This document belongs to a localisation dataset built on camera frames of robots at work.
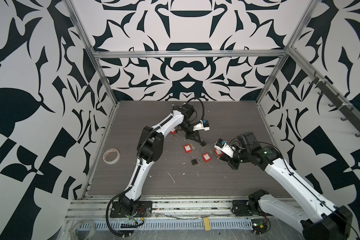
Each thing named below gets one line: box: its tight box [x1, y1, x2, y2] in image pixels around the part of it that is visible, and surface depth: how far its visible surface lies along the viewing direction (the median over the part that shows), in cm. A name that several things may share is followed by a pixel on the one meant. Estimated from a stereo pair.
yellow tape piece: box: [204, 217, 211, 231], surface depth 71 cm
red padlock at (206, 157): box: [200, 148, 212, 163], surface depth 93 cm
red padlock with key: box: [182, 140, 193, 154], surface depth 96 cm
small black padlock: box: [190, 155, 198, 165], surface depth 92 cm
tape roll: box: [103, 148, 121, 165], surface depth 92 cm
